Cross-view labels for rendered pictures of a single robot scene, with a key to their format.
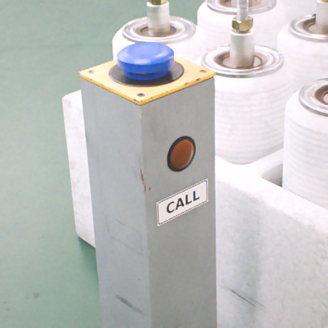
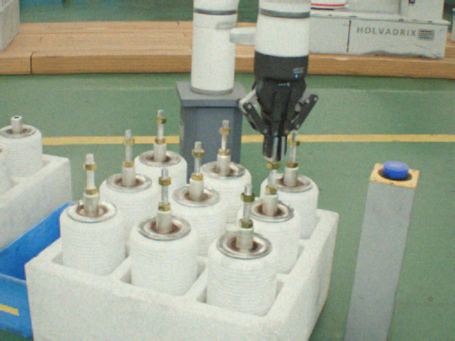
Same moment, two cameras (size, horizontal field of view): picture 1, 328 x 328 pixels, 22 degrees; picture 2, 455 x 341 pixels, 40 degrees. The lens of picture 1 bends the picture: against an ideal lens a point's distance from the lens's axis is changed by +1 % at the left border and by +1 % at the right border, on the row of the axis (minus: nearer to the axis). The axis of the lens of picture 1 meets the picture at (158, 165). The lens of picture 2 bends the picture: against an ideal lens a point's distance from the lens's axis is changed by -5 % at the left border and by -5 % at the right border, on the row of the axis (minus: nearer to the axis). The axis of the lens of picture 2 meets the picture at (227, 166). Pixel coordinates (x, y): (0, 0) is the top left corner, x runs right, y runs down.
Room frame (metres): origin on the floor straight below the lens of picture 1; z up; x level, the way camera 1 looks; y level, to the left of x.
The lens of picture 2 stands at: (1.24, 0.64, 0.67)
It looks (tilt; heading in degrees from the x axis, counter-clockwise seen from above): 22 degrees down; 238
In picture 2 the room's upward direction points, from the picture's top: 3 degrees clockwise
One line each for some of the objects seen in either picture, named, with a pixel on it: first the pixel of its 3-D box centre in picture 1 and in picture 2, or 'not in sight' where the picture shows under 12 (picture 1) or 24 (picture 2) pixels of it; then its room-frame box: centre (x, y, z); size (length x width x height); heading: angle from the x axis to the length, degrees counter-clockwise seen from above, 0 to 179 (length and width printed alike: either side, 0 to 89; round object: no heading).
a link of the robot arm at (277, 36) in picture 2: not in sight; (275, 26); (0.71, -0.10, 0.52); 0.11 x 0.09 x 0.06; 89
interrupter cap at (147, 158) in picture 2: not in sight; (159, 159); (0.76, -0.34, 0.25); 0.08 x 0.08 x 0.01
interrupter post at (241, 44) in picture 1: (242, 47); (270, 202); (0.71, -0.08, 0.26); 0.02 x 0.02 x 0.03
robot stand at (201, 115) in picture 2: not in sight; (209, 154); (0.54, -0.55, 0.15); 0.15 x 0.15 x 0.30; 68
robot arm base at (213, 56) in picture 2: not in sight; (213, 51); (0.54, -0.55, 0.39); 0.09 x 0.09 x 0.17; 68
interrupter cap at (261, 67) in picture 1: (241, 61); (269, 210); (0.71, -0.08, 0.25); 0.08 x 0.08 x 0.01
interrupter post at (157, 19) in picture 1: (158, 18); (244, 236); (0.80, -0.01, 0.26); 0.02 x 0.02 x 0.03
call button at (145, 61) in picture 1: (146, 65); (395, 170); (0.54, 0.01, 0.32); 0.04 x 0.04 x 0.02
